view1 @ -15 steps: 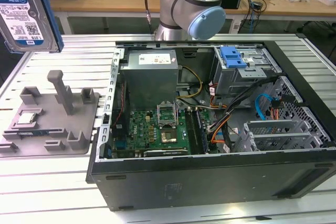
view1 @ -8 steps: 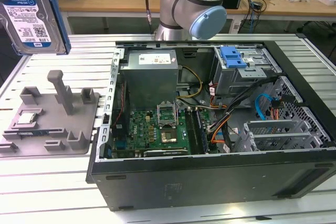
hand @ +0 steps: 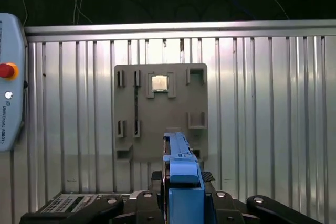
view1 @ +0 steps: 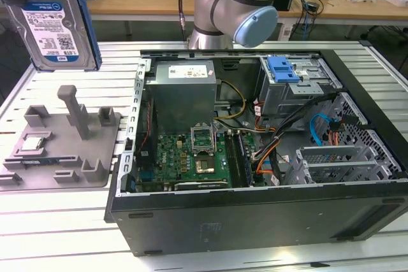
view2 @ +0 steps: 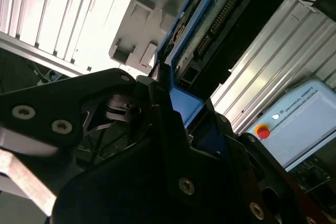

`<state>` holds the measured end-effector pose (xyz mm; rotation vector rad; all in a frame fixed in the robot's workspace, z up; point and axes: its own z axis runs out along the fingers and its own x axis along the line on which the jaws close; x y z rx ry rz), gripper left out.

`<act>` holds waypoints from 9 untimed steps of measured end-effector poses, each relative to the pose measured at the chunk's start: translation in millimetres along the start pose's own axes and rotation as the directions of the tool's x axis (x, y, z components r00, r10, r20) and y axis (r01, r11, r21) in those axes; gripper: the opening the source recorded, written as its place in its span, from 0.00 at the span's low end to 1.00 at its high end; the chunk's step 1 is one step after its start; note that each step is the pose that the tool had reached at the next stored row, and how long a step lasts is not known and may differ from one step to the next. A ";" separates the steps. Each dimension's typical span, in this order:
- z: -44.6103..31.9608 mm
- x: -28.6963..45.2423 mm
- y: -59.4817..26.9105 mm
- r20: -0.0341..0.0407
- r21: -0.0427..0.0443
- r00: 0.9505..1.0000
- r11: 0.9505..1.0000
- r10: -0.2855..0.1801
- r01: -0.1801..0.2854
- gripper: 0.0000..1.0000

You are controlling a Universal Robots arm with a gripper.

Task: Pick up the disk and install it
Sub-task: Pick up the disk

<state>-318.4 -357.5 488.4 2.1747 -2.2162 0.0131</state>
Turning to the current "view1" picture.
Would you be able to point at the hard disk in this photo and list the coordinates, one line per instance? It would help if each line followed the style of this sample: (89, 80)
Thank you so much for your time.
(48, 23)

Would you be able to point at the metal disk bay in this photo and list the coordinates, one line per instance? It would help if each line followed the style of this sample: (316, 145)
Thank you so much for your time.
(331, 157)

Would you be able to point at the grey power supply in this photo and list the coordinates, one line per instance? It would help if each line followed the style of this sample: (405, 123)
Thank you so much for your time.
(181, 100)

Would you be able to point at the CPU socket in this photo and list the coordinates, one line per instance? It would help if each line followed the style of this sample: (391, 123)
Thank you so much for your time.
(204, 165)

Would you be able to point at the RAM slot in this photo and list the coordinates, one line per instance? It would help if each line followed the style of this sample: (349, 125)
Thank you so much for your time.
(242, 157)
(247, 157)
(237, 157)
(232, 157)

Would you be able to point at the green motherboard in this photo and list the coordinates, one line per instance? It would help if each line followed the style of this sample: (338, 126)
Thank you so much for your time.
(172, 157)

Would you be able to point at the metal optical drive cage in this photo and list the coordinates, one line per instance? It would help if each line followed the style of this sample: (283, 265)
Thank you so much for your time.
(287, 100)

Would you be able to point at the blue drive cage latch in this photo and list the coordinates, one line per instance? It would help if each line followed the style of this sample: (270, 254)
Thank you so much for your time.
(282, 69)

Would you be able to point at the black PC case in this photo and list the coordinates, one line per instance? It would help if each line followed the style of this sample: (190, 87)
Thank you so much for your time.
(255, 221)

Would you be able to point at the white barcode label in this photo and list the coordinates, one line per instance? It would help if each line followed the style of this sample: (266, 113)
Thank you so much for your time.
(286, 31)

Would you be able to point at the long wooden desk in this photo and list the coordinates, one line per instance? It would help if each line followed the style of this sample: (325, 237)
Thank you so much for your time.
(143, 1)

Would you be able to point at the grey parts rack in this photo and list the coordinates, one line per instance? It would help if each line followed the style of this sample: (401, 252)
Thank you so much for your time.
(63, 157)

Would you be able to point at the silver CPU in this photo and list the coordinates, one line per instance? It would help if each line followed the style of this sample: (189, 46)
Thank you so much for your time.
(32, 143)

